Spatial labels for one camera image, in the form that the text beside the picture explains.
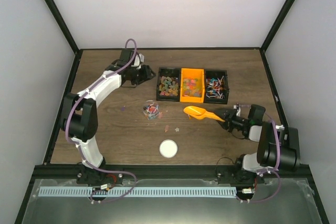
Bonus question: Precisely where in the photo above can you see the black bin with popsicle candies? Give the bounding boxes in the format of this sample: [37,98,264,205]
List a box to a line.
[156,67,182,102]

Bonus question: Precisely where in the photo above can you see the black bin with lollipops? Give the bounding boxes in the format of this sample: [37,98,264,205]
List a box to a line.
[204,69,229,104]

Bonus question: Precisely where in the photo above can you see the orange plastic scoop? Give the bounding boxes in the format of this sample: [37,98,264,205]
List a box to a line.
[183,106,224,121]

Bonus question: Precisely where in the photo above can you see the clear plastic cup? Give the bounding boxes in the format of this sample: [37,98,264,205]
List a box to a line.
[142,100,160,120]

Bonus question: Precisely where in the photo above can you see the yellow bin with star candies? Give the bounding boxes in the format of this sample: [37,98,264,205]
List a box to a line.
[180,68,205,103]

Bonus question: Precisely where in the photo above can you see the white round lid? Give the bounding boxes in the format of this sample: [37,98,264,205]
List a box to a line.
[159,140,178,158]

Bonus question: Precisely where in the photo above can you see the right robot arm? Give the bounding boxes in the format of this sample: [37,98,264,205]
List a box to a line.
[214,104,301,184]

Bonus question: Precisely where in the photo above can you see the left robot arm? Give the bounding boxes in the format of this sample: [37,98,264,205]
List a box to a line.
[60,48,155,184]

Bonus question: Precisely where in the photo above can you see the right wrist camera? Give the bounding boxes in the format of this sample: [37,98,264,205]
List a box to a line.
[233,103,243,116]

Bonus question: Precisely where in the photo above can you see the black frame base bar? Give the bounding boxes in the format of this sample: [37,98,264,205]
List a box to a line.
[33,163,310,185]

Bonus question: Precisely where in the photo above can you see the light blue slotted rail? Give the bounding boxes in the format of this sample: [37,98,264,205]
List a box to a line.
[37,186,237,198]

